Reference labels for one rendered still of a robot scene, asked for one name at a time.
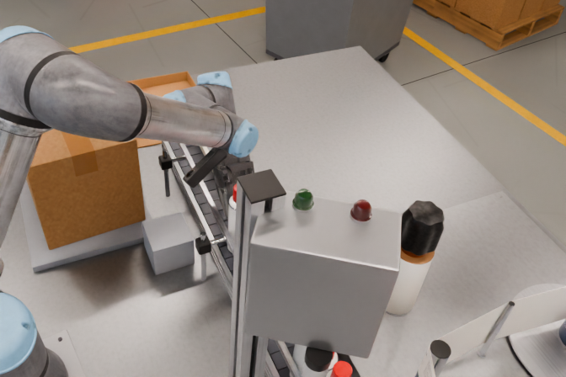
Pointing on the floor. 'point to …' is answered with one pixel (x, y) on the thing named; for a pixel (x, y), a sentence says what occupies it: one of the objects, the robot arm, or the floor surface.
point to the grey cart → (339, 1)
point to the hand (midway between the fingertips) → (228, 220)
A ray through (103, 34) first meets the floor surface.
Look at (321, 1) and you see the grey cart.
